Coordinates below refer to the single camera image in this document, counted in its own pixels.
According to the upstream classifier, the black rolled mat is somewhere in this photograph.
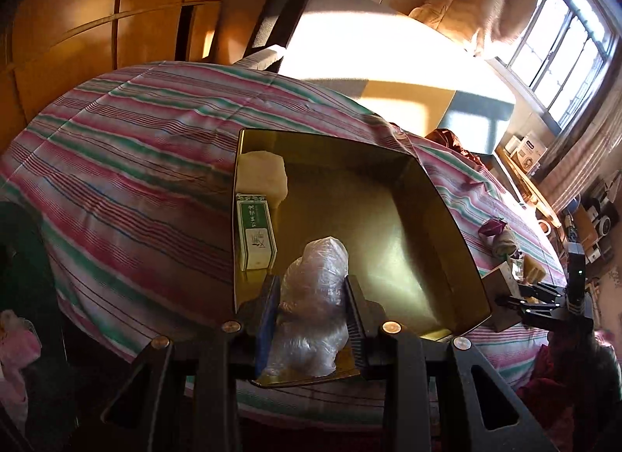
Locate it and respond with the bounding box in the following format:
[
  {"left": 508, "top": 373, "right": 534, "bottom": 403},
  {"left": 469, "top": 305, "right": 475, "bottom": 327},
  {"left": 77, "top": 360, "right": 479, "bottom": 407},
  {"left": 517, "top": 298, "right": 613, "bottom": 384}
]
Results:
[{"left": 241, "top": 0, "right": 321, "bottom": 74}]

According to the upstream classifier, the green and white small box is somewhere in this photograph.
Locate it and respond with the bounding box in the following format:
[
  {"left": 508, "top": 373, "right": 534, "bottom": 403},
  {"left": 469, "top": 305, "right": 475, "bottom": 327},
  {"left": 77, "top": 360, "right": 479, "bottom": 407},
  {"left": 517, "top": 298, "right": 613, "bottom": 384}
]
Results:
[{"left": 235, "top": 193, "right": 278, "bottom": 271}]

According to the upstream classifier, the large cream sponge block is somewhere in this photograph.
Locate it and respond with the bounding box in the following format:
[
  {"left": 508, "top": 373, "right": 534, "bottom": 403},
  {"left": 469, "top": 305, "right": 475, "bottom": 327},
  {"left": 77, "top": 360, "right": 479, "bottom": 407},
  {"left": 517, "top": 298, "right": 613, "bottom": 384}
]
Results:
[{"left": 519, "top": 260, "right": 547, "bottom": 284}]

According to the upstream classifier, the white box with blue print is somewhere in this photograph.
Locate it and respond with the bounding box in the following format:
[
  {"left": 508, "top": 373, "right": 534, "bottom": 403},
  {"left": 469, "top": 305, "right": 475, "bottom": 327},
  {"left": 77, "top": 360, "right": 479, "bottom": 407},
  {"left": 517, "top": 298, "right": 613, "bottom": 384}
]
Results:
[{"left": 515, "top": 134, "right": 547, "bottom": 171}]

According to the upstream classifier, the pink green striped bed sheet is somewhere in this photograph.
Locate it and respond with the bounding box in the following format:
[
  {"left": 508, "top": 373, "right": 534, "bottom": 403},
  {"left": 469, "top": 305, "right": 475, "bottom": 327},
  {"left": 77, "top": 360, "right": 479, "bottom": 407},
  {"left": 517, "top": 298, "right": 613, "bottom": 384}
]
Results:
[{"left": 0, "top": 61, "right": 569, "bottom": 428}]

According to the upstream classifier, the white grey boombox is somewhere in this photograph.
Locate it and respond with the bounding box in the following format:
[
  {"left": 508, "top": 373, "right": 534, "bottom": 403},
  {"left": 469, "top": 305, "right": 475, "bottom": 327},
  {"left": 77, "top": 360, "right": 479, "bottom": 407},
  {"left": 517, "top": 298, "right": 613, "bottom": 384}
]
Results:
[{"left": 578, "top": 180, "right": 622, "bottom": 258}]

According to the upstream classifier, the person's right forearm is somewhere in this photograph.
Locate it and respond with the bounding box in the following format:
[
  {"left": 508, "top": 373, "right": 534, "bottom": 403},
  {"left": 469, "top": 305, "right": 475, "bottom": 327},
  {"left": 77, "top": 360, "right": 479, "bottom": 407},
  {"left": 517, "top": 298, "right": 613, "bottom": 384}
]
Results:
[{"left": 517, "top": 330, "right": 622, "bottom": 452}]

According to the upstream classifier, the white medicine box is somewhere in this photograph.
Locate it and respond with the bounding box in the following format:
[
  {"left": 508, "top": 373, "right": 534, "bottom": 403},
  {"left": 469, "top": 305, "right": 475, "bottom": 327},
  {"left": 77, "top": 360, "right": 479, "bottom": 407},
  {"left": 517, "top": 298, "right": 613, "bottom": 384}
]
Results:
[{"left": 485, "top": 265, "right": 524, "bottom": 335}]

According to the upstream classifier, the orange crumpled cloth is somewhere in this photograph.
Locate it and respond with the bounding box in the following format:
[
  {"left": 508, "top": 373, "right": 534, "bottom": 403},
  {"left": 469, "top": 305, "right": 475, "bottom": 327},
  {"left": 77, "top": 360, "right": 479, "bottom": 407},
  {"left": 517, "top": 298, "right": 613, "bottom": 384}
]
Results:
[{"left": 425, "top": 128, "right": 482, "bottom": 161}]

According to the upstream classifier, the small cream sponge block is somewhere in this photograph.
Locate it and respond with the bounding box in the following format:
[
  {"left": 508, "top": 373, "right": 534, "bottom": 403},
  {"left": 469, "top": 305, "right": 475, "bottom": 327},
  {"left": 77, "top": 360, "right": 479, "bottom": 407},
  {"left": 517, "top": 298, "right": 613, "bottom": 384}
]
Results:
[{"left": 241, "top": 151, "right": 289, "bottom": 210}]

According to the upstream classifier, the clear plastic bag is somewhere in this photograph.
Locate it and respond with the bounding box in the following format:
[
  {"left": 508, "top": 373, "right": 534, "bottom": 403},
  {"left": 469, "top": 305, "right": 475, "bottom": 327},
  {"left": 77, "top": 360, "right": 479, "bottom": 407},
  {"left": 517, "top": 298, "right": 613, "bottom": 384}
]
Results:
[{"left": 265, "top": 236, "right": 351, "bottom": 377}]

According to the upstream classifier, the barred window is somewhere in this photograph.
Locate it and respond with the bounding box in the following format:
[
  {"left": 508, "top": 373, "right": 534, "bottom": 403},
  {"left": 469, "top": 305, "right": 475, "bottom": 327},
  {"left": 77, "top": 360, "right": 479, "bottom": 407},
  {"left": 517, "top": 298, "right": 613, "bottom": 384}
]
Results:
[{"left": 505, "top": 0, "right": 622, "bottom": 129}]

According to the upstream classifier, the pink plastic bag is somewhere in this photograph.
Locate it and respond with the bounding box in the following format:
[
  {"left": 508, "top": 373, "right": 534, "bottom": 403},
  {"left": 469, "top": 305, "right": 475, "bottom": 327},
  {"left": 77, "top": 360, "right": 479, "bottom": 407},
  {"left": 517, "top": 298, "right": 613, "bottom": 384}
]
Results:
[{"left": 0, "top": 309, "right": 42, "bottom": 428}]

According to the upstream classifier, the striped sheer curtain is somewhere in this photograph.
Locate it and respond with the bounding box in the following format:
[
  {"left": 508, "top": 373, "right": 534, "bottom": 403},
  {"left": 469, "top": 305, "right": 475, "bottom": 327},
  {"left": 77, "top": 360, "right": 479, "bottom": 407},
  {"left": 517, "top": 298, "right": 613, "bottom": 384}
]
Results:
[{"left": 539, "top": 92, "right": 622, "bottom": 210}]

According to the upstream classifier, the white blue towel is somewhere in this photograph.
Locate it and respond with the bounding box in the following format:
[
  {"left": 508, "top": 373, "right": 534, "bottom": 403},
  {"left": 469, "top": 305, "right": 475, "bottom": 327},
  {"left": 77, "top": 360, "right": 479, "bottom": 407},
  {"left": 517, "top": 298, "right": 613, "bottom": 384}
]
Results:
[{"left": 492, "top": 229, "right": 520, "bottom": 257}]

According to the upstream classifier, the wooden wardrobe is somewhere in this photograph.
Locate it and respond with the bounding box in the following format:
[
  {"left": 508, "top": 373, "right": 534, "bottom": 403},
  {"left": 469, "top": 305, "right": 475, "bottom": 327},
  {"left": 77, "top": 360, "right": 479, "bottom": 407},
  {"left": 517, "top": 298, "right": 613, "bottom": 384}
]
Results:
[{"left": 0, "top": 0, "right": 244, "bottom": 142}]

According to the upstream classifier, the wooden shelf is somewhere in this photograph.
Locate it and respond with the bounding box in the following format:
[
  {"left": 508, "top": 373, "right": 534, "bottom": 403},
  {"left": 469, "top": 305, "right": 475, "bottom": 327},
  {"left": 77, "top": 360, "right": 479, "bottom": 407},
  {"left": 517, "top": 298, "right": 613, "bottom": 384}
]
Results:
[{"left": 493, "top": 146, "right": 564, "bottom": 234}]

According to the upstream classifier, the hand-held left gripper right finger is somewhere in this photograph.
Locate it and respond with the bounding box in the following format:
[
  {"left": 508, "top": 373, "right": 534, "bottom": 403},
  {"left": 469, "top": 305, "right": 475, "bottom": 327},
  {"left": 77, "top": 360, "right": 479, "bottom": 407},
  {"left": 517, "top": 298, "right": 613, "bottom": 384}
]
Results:
[{"left": 342, "top": 274, "right": 559, "bottom": 452}]

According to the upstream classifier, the grey and yellow padded headboard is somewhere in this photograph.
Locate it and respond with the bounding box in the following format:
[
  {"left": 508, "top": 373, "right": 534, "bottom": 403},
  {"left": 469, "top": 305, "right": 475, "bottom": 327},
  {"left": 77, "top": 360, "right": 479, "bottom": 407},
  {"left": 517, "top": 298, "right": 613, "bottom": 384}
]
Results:
[{"left": 279, "top": 0, "right": 517, "bottom": 152}]

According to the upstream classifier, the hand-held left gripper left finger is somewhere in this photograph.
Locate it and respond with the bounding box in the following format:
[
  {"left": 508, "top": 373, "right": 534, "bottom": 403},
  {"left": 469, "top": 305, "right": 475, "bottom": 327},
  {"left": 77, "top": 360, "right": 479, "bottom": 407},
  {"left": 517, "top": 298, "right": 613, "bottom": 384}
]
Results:
[{"left": 100, "top": 274, "right": 283, "bottom": 452}]

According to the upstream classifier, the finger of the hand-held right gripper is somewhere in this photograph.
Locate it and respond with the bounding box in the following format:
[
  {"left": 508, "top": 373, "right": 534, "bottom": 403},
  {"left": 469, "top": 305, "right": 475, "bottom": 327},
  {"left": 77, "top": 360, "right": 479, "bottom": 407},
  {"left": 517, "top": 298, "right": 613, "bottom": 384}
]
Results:
[
  {"left": 517, "top": 281, "right": 568, "bottom": 308},
  {"left": 494, "top": 299, "right": 565, "bottom": 332}
]

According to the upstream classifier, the dark green cloth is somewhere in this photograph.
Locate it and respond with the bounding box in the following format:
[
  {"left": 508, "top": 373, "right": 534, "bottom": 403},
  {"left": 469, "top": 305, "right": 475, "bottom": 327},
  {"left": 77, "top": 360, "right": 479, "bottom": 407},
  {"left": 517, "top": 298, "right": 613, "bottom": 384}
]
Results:
[{"left": 0, "top": 202, "right": 69, "bottom": 336}]

